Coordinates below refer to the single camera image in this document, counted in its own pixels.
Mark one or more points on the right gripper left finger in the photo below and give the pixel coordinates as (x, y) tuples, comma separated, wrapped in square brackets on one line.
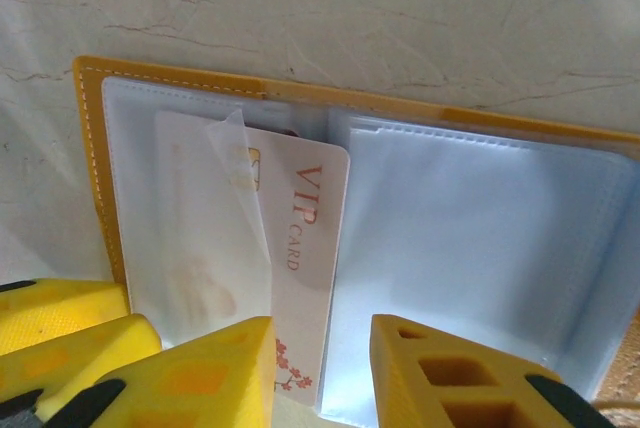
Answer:
[(200, 378)]

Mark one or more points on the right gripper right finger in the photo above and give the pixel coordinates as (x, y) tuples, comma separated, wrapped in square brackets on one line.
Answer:
[(395, 373)]

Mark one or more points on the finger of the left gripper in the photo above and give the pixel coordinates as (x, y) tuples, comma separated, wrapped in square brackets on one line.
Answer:
[(75, 363), (50, 308)]

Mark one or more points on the white VIP card with blossoms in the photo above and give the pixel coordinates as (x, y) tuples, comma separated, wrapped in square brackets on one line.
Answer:
[(310, 228)]

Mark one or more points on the white card with moon print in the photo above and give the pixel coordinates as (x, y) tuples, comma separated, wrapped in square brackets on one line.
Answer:
[(200, 208)]

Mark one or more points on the yellow leather card holder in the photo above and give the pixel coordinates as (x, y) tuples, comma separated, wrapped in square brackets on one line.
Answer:
[(450, 198)]

